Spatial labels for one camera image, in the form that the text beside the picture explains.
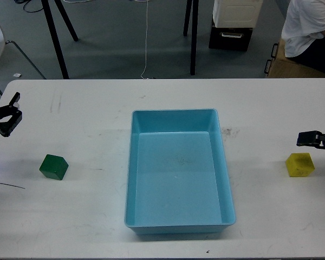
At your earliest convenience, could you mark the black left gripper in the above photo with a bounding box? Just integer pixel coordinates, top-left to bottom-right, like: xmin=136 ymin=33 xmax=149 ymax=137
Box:
xmin=0 ymin=92 xmax=22 ymax=137

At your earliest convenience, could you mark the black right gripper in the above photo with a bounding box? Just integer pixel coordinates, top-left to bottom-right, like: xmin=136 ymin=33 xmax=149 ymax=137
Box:
xmin=296 ymin=131 xmax=325 ymax=148

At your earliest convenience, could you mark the yellow wooden block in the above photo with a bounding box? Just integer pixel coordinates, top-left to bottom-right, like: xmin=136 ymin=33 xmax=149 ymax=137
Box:
xmin=285 ymin=153 xmax=315 ymax=177

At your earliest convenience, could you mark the green wooden block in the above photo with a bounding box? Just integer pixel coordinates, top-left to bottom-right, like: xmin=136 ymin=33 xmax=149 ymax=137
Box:
xmin=39 ymin=154 xmax=69 ymax=180

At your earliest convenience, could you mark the brown cardboard box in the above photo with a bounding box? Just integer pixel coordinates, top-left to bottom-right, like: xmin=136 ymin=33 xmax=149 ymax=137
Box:
xmin=264 ymin=39 xmax=325 ymax=79

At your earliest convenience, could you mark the black storage box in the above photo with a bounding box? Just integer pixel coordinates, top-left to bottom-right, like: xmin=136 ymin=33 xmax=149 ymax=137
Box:
xmin=209 ymin=23 xmax=253 ymax=51

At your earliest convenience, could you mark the light blue plastic box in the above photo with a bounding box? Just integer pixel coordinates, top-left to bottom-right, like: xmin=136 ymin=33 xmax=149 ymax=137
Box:
xmin=125 ymin=109 xmax=236 ymax=234

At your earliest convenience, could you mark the seated person white shirt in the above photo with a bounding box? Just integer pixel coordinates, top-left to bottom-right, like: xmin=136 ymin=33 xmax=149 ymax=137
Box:
xmin=281 ymin=0 xmax=325 ymax=73

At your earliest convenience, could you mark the black table leg left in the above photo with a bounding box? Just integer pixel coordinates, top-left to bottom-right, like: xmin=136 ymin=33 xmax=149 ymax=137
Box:
xmin=40 ymin=0 xmax=79 ymax=80

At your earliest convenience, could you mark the black table leg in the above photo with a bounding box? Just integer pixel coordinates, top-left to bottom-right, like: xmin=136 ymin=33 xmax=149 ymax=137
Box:
xmin=183 ymin=0 xmax=199 ymax=76
xmin=40 ymin=0 xmax=79 ymax=80

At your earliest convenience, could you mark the black table leg right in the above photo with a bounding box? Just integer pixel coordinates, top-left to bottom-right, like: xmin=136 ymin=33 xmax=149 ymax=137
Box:
xmin=183 ymin=0 xmax=199 ymax=76

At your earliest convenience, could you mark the black floor cable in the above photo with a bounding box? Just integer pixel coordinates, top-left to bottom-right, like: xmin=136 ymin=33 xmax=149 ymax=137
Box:
xmin=15 ymin=0 xmax=46 ymax=14

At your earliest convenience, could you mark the white floor cable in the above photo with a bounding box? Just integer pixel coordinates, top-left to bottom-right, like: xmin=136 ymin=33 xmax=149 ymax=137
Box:
xmin=62 ymin=0 xmax=155 ymax=80

